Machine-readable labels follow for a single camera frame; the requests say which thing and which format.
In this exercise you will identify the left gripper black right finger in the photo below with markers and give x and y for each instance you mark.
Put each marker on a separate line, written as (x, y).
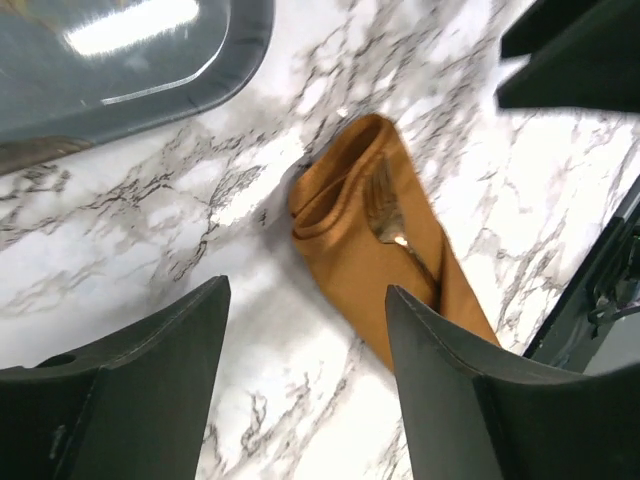
(473, 410)

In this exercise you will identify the copper fork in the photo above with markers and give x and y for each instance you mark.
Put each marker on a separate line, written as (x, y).
(385, 217)

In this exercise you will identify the teal floral serving tray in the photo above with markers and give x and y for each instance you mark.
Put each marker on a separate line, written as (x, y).
(78, 74)

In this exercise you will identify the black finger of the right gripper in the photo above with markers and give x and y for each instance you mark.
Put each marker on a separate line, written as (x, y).
(574, 29)
(599, 72)

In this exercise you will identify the orange-brown cloth napkin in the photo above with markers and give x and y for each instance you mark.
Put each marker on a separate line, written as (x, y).
(362, 222)

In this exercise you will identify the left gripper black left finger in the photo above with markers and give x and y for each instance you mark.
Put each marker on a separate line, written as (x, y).
(131, 405)

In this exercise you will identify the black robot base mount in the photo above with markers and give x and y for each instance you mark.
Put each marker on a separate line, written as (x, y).
(603, 291)

